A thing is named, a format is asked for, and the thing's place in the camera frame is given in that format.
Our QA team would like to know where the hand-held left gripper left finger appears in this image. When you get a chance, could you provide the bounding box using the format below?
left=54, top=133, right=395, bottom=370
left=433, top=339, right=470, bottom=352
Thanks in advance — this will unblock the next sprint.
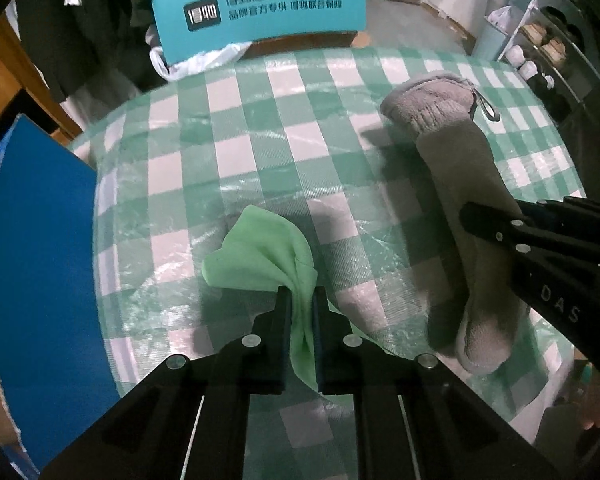
left=42, top=285, right=294, bottom=480

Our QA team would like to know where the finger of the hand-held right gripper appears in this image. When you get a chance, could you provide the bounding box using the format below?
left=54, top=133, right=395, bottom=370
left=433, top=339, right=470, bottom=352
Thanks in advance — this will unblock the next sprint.
left=459, top=196, right=600, bottom=262

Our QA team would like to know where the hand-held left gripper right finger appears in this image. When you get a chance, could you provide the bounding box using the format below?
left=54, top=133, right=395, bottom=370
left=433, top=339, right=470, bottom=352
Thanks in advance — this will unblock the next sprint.
left=311, top=286, right=561, bottom=480

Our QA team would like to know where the grey-brown fuzzy sock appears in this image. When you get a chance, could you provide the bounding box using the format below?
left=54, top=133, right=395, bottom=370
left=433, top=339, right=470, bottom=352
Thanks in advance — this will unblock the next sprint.
left=414, top=119, right=520, bottom=376

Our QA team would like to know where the light green cloth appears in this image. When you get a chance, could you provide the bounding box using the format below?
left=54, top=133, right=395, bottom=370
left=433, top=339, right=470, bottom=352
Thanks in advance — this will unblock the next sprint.
left=201, top=205, right=327, bottom=394

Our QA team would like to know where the person's right hand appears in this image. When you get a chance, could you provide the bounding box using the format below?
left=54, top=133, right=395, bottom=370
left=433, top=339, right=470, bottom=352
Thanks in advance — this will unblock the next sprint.
left=572, top=360, right=600, bottom=431

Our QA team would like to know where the light grey fleece sock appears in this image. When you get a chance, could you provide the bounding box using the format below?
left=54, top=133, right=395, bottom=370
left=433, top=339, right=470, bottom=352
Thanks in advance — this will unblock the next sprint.
left=380, top=74, right=502, bottom=137

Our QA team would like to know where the white shoe rack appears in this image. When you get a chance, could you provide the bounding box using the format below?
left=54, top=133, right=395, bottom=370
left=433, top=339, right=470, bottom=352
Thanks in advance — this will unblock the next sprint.
left=497, top=0, right=600, bottom=122

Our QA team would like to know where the light blue box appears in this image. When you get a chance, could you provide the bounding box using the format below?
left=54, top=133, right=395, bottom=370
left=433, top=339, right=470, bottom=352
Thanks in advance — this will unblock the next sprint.
left=472, top=21, right=512, bottom=62

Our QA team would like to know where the tan shoe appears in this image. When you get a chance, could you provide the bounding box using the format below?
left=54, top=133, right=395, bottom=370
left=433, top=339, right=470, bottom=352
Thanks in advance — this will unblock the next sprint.
left=540, top=37, right=567, bottom=59

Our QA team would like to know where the small white bag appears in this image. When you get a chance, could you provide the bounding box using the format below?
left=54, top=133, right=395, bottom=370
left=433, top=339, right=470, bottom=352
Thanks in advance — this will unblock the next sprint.
left=487, top=6, right=519, bottom=29

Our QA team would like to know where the green checked tablecloth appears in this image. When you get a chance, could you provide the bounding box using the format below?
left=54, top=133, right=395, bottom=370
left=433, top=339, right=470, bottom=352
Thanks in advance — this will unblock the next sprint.
left=67, top=46, right=589, bottom=480

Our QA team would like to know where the blue board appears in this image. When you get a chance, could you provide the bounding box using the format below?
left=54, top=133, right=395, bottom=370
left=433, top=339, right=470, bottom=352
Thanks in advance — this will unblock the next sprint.
left=0, top=114, right=124, bottom=477

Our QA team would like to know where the white plastic bag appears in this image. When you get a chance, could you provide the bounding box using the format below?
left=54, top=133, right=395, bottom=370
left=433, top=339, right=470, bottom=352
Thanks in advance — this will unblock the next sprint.
left=146, top=27, right=254, bottom=83

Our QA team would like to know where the teal printed box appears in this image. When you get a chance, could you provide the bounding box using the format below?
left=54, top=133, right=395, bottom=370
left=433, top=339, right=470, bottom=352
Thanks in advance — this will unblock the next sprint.
left=151, top=0, right=369, bottom=67

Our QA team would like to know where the dark jacket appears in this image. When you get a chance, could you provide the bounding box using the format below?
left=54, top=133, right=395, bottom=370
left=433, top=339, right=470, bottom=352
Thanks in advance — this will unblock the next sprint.
left=17, top=0, right=182, bottom=107

